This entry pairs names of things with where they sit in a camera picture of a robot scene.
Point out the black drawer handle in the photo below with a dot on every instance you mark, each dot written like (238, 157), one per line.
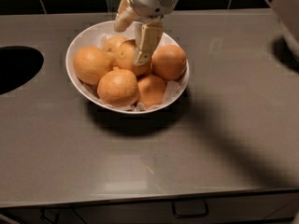
(190, 209)

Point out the dark sink basin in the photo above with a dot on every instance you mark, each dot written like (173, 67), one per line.
(18, 65)

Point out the white paper bowl liner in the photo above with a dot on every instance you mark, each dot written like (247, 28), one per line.
(117, 83)

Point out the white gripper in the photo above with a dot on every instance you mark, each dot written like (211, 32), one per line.
(149, 34)

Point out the white ceramic bowl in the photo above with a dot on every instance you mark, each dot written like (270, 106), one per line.
(96, 36)

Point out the back small orange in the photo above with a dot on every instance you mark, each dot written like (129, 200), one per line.
(114, 42)

